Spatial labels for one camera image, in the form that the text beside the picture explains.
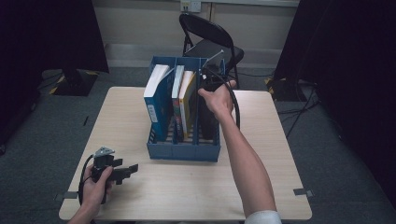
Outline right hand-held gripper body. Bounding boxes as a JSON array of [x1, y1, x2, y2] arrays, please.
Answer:
[[201, 49, 230, 91]]

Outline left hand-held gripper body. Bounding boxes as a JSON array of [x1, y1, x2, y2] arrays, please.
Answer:
[[91, 147, 116, 183]]

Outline yellow book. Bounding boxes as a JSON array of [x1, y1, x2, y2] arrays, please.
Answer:
[[178, 70, 198, 140]]

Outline red book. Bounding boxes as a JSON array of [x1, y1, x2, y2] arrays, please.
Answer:
[[171, 64, 187, 143]]

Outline black book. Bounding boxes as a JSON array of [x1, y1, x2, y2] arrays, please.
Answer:
[[198, 77, 220, 141]]

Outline blue book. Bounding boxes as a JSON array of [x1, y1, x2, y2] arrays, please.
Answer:
[[143, 63, 176, 143]]

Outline blue plastic file rack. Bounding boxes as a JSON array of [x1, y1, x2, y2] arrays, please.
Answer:
[[146, 55, 226, 162]]

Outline person's right hand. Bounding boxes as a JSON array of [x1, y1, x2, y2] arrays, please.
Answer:
[[197, 79, 237, 120]]

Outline person's left hand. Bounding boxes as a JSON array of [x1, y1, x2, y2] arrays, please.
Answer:
[[79, 166, 114, 214]]

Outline black folding chair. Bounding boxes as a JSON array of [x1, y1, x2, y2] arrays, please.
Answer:
[[178, 12, 246, 91]]

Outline grey tape strip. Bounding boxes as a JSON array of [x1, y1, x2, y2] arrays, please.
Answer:
[[54, 190, 79, 202], [292, 188, 316, 199]]

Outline black stand base yellow tape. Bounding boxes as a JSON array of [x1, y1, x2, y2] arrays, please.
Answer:
[[264, 77, 314, 102], [49, 68, 99, 97]]

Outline white sleeve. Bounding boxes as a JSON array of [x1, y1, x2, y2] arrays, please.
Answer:
[[244, 210, 283, 224]]

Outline left hand-held gripper black cable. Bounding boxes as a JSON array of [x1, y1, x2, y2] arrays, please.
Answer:
[[78, 154, 95, 206]]

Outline hand-held gripper black cable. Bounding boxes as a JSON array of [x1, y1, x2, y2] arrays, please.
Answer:
[[205, 66, 242, 130], [78, 154, 95, 206]]

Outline right hand-held gripper black cable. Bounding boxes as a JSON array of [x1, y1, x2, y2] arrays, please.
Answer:
[[205, 66, 242, 130]]

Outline white wall socket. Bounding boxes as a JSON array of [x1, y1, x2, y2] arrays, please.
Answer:
[[180, 0, 202, 13]]

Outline black floor cables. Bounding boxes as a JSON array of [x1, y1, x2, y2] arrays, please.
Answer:
[[276, 83, 321, 139]]

